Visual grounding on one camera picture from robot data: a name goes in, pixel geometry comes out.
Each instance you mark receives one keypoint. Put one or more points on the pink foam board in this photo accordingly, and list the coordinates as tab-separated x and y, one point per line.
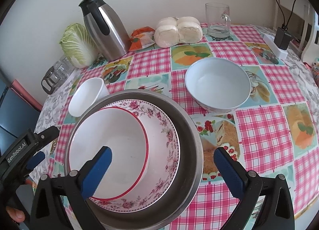
21	91

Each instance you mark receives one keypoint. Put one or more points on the stainless steel thermos jug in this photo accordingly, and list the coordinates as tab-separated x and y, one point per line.
105	29

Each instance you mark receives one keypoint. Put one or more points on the clear glass mug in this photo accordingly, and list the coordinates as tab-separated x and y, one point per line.
218	20

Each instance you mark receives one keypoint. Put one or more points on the white square bowl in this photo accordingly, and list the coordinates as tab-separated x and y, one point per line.
89	92

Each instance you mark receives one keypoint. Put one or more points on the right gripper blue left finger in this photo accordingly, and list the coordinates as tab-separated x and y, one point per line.
93	171

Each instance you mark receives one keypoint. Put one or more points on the left hand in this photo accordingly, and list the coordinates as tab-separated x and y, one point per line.
16	215

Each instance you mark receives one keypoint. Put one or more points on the white power strip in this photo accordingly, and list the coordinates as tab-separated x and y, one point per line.
279	53

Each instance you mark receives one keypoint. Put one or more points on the bag of steamed buns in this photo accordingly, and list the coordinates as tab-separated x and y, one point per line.
172	31

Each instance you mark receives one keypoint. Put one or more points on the stainless steel round plate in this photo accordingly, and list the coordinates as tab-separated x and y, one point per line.
188	177

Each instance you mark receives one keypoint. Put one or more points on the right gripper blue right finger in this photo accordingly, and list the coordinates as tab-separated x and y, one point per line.
231	171

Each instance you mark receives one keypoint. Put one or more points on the strawberry pattern bowl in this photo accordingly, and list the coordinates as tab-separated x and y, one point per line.
119	141

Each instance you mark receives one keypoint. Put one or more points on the white lattice chair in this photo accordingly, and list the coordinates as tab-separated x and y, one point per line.
308	48

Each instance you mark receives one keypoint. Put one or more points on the napa cabbage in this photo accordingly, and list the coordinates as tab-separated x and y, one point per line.
78	46

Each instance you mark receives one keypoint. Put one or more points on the light blue bowl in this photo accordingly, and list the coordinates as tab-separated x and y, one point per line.
218	85

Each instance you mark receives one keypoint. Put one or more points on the pink floral round plate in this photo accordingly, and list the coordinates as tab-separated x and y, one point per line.
163	163

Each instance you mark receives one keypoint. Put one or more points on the black power adapter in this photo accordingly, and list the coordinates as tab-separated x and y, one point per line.
282	38

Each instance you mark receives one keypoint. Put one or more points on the glass teapot black handle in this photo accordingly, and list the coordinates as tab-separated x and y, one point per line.
51	81

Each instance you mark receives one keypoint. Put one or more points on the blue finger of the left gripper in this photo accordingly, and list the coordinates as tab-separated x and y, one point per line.
35	160
47	136

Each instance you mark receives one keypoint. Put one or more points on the checkered picture tablecloth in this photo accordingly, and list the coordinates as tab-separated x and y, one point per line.
304	185

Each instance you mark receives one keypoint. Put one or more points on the orange snack packet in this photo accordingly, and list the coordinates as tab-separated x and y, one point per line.
142	38

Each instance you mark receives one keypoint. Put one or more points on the dark blue cabinet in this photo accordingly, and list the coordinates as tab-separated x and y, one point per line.
16	114

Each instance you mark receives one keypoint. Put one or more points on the drinking glass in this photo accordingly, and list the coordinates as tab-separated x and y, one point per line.
64	67

